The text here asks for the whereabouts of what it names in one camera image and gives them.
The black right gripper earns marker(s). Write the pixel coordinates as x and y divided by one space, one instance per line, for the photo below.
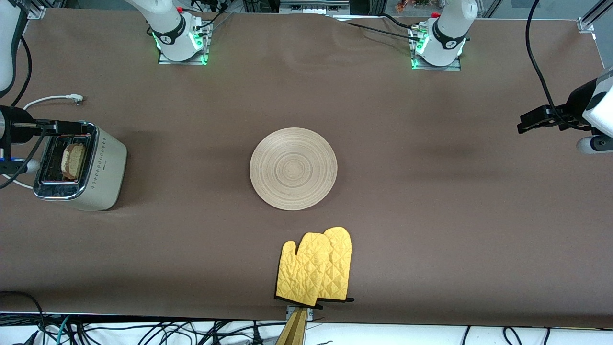
14 125

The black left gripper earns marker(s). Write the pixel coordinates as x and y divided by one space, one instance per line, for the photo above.
576 106

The brown bread slice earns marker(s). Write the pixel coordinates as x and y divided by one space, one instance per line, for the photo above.
72 160

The round wooden plate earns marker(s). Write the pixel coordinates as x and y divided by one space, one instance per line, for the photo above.
306 191

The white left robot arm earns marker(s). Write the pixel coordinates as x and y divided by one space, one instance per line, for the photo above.
450 28

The cream and chrome toaster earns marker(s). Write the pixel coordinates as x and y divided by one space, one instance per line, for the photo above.
103 172

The brown table cover cloth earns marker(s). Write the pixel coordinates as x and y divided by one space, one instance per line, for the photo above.
383 120

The yellow quilted oven mitt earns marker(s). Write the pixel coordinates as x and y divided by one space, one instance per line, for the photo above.
301 273
341 258

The grey metal box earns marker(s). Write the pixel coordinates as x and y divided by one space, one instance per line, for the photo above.
313 5

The wooden beam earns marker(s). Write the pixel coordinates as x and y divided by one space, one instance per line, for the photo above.
294 333

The aluminium frame profile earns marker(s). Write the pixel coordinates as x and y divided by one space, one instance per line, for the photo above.
37 10
586 24

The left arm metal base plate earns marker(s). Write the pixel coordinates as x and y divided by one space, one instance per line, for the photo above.
436 68

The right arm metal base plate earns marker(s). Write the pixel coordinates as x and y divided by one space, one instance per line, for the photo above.
182 62

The small metal bracket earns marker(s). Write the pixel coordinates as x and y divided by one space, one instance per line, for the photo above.
310 314

